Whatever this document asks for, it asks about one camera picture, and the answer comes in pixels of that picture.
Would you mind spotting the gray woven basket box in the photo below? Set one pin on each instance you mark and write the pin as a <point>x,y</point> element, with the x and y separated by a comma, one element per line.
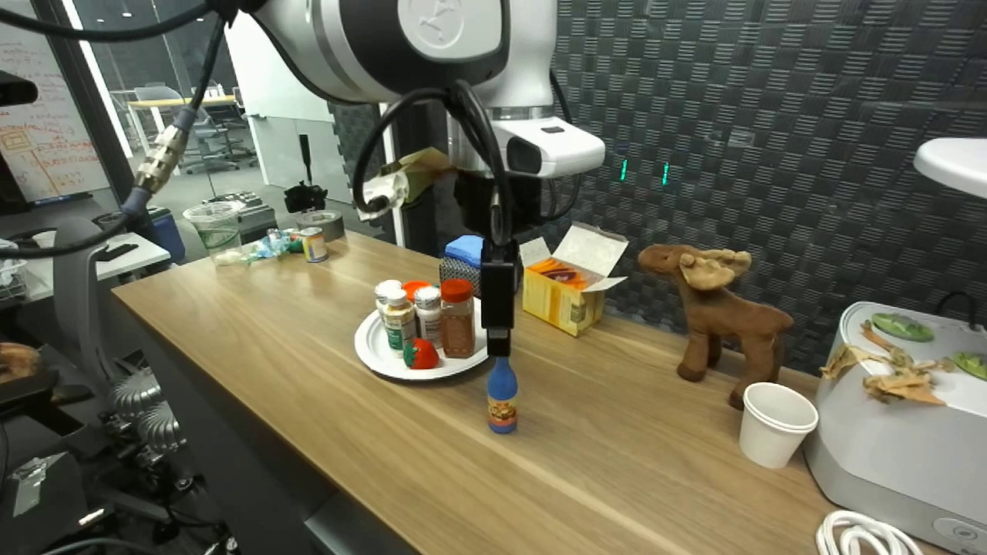
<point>458,273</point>

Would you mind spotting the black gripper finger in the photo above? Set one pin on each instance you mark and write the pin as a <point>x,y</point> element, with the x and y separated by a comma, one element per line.
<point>499,308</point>

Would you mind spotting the black clamp on rod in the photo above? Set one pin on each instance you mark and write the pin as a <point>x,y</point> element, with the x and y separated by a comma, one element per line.
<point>307,194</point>

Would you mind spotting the black stand pole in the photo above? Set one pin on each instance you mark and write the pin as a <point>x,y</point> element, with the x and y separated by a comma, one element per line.
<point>80,89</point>

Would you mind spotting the crumpled clear plastic bag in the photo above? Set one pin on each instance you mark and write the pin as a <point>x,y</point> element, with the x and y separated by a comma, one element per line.
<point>257,252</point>

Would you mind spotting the white bottle green label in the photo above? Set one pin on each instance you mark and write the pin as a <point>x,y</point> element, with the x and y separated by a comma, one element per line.
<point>398,329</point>

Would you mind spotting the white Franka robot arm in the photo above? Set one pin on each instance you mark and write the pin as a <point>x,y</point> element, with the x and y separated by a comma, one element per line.
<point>411,40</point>

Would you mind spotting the white paper cup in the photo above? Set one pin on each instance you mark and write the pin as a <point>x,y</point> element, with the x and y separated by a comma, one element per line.
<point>775,428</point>

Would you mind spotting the brown moose plush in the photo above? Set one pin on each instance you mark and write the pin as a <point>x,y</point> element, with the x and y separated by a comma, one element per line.
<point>728,312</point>

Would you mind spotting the silver tripod head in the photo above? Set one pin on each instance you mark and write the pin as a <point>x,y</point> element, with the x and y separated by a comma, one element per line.
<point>140,404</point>

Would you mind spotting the whiteboard with writing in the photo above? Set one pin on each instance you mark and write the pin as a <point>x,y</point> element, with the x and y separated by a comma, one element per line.
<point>36,134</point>

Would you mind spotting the white bottle silver cap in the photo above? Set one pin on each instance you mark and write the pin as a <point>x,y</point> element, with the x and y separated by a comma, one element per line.
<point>427,317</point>

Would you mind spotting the blue bin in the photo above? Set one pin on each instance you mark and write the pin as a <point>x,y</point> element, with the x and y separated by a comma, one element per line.
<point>169,236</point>

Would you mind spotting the small blue bottle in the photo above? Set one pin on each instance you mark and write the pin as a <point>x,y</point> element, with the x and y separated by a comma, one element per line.
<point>502,397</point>

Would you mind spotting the glass jar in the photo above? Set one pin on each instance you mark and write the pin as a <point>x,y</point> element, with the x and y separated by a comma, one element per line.
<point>322,238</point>

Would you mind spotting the blue sponge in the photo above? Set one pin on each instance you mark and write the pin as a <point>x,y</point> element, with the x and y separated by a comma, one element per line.
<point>463,249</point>

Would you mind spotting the yellow cardboard box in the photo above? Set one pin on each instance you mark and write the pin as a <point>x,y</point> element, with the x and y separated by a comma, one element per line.
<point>558,297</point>

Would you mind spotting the white gray appliance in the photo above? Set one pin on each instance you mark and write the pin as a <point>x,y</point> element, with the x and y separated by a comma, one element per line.
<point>894,451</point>

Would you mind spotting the white round plate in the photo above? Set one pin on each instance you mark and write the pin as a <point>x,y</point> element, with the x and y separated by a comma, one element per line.
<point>391,362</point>

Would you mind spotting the translucent white bucket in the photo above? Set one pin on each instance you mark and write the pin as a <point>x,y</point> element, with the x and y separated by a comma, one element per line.
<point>215,220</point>

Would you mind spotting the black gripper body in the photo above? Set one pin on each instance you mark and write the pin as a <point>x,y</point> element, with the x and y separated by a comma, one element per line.
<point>499,211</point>

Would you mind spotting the spice jar orange lid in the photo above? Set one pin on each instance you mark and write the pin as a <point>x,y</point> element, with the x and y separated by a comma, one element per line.
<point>458,324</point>

